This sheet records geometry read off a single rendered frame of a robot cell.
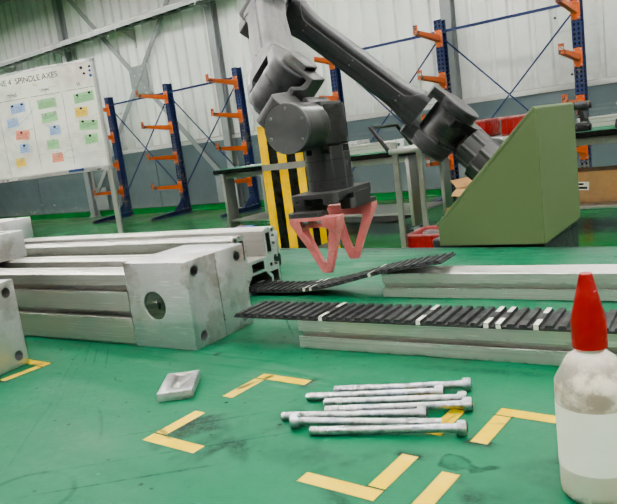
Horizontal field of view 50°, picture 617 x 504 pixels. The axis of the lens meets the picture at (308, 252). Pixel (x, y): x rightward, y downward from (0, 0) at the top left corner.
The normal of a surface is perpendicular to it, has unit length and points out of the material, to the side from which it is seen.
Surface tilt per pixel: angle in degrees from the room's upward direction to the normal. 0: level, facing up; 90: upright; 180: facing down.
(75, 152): 90
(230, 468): 0
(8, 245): 90
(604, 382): 62
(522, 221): 90
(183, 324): 90
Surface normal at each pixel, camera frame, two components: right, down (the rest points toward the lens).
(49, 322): -0.52, 0.21
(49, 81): -0.29, 0.20
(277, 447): -0.13, -0.98
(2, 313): 0.91, -0.05
